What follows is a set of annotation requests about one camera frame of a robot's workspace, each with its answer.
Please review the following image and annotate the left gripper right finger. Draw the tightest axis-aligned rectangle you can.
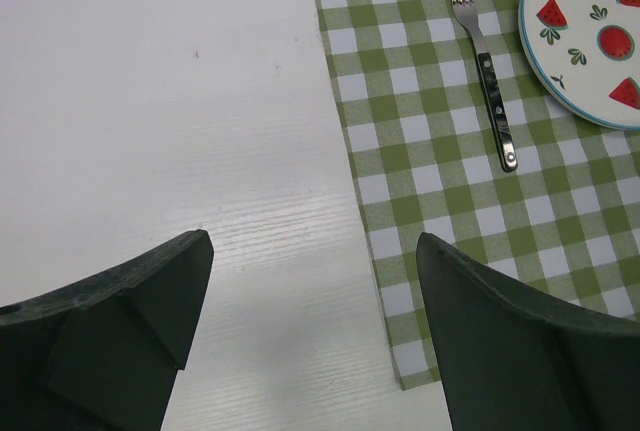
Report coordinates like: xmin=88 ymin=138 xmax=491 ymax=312
xmin=416 ymin=233 xmax=639 ymax=430

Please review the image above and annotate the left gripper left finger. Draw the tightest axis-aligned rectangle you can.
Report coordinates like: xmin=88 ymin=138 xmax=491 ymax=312
xmin=1 ymin=230 xmax=214 ymax=430

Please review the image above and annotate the green white checkered tablecloth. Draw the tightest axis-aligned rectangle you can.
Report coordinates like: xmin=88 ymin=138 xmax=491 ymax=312
xmin=316 ymin=0 xmax=639 ymax=390

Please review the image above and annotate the white plate with strawberries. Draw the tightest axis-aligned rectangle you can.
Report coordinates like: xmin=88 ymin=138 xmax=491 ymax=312
xmin=518 ymin=0 xmax=639 ymax=131

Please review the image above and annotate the silver fork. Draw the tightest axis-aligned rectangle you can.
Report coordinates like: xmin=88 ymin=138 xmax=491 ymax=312
xmin=451 ymin=0 xmax=518 ymax=172

